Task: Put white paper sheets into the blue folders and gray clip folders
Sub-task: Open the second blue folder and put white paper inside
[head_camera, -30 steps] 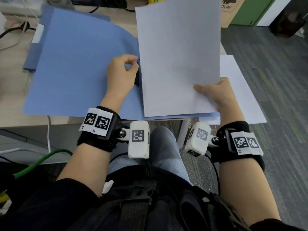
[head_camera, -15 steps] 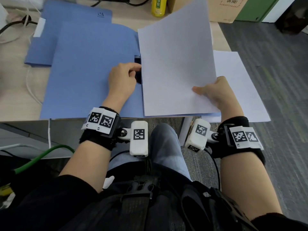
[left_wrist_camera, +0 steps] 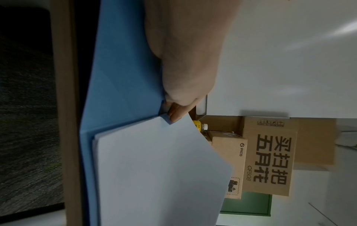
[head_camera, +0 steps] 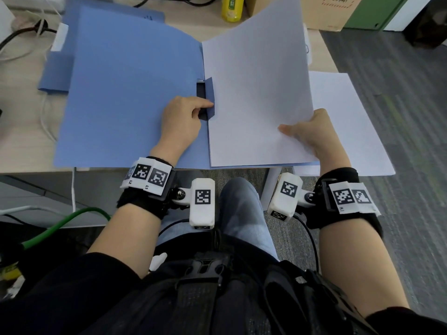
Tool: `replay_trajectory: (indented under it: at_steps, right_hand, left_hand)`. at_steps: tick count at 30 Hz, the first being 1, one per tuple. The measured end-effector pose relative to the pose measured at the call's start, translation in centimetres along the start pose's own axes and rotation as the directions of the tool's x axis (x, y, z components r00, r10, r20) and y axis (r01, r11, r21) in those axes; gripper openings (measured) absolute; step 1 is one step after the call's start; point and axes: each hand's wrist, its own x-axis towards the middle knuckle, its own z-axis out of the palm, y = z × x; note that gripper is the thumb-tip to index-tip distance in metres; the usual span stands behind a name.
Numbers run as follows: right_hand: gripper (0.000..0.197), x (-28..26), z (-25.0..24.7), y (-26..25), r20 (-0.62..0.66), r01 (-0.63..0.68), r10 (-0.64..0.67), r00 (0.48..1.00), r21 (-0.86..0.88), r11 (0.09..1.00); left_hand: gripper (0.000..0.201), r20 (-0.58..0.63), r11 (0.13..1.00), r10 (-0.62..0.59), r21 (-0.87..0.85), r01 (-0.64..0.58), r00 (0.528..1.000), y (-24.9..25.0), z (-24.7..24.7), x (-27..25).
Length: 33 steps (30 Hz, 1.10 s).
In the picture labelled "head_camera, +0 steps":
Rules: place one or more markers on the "person's right hand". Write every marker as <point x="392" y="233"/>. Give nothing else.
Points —
<point x="321" y="136"/>

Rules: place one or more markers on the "stack of white papers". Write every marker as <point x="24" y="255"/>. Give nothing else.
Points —
<point x="349" y="129"/>

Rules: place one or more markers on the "black bag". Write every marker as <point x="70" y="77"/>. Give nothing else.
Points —
<point x="429" y="20"/>

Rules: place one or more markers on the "black chest harness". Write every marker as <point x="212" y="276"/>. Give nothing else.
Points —
<point x="227" y="296"/>

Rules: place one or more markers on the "person's left leg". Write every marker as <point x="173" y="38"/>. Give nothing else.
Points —
<point x="174" y="231"/>

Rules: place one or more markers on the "person's left hand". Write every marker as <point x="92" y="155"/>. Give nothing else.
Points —
<point x="178" y="125"/>

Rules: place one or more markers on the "white cabinet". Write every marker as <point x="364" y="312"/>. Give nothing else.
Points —
<point x="408" y="13"/>

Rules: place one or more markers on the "person's right forearm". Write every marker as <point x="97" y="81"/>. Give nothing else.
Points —
<point x="356" y="268"/>

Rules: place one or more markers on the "yellow drink bottle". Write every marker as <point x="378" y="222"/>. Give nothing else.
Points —
<point x="233" y="8"/>

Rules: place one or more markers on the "gray blue folder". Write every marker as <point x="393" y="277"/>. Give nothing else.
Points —
<point x="122" y="101"/>

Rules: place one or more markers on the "white power strip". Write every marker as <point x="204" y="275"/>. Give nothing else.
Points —
<point x="31" y="3"/>

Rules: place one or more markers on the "person's black shirt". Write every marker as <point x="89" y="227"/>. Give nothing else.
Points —
<point x="70" y="300"/>

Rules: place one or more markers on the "green cabinet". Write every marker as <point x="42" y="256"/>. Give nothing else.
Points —
<point x="373" y="12"/>

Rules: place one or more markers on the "person's left forearm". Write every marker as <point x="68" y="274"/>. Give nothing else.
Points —
<point x="125" y="240"/>

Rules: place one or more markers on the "cardboard box black logo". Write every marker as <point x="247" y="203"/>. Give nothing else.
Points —
<point x="331" y="13"/>

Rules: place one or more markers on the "white paper bundle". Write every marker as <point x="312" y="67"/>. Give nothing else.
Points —
<point x="258" y="83"/>

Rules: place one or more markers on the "person's leg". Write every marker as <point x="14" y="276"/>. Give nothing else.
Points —
<point x="174" y="231"/>
<point x="244" y="219"/>

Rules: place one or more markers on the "white desk leg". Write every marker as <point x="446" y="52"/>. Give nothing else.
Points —
<point x="269" y="188"/>

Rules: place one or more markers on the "white game controller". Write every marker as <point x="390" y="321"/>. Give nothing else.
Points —
<point x="307" y="38"/>

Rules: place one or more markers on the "person's right leg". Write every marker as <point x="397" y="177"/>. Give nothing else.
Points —
<point x="244" y="219"/>

